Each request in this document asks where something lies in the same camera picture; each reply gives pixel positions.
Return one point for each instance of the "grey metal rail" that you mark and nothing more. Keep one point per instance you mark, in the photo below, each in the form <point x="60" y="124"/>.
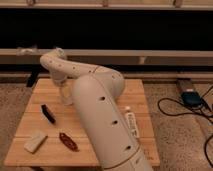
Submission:
<point x="113" y="57"/>

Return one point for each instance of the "black eraser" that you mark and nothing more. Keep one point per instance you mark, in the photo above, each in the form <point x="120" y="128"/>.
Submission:
<point x="47" y="113"/>

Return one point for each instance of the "white tube with label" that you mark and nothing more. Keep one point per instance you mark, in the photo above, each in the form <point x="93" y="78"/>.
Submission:
<point x="131" y="121"/>

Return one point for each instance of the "brown oblong object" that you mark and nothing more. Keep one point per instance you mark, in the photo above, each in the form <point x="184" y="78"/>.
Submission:
<point x="68" y="142"/>

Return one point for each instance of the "white rectangular block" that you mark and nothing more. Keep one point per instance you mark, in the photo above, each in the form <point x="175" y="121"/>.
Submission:
<point x="35" y="141"/>

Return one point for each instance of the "blue power adapter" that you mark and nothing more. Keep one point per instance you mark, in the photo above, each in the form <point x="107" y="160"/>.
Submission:
<point x="191" y="99"/>

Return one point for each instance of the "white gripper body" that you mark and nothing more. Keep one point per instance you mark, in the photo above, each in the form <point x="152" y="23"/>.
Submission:
<point x="60" y="83"/>

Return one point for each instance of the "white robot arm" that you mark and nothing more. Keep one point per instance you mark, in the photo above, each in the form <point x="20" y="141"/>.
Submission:
<point x="94" y="94"/>

